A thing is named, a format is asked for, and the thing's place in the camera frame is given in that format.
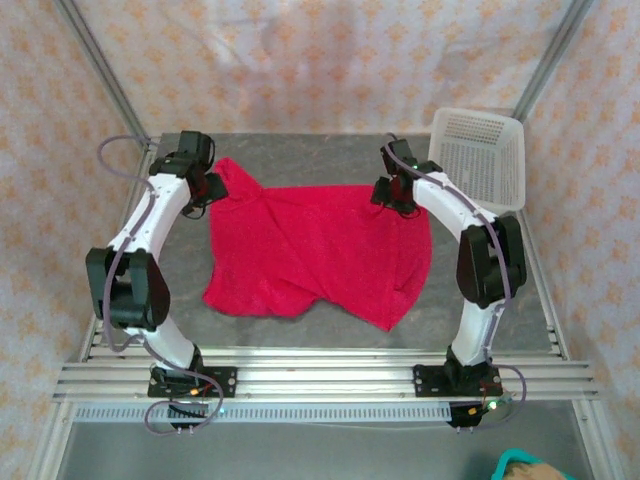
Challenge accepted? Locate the brown item in bin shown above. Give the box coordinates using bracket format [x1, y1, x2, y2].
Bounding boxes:
[504, 460, 576, 480]

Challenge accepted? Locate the slotted grey cable duct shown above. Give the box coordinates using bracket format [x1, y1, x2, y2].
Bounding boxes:
[74, 403, 454, 424]

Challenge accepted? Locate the aluminium frame post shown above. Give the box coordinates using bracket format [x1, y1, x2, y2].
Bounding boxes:
[514, 0, 596, 121]
[52, 0, 151, 146]

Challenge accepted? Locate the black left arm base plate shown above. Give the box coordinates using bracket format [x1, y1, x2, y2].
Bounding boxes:
[147, 366, 239, 400]

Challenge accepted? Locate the black base electronics box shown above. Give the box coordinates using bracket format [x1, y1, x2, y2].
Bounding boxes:
[447, 399, 501, 430]
[167, 402, 210, 420]

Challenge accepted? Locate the aluminium frame leg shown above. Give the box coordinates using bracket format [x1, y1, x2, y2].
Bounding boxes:
[572, 399, 629, 480]
[24, 402, 76, 480]

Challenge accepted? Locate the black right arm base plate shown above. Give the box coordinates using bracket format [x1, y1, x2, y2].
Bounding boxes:
[413, 364, 503, 400]

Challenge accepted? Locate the white perforated plastic basket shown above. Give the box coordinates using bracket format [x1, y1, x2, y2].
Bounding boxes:
[428, 106, 526, 211]

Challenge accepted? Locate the red t-shirt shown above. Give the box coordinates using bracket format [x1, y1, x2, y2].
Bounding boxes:
[201, 156, 433, 333]

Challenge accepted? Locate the orange patterned white curtain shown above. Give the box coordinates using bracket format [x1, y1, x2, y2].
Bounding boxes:
[0, 0, 640, 480]

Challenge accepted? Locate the teal plastic bin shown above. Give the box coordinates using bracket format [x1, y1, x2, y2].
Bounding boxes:
[492, 448, 581, 480]

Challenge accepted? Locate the aluminium mounting rail beam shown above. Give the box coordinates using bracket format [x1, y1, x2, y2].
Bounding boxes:
[52, 347, 599, 404]

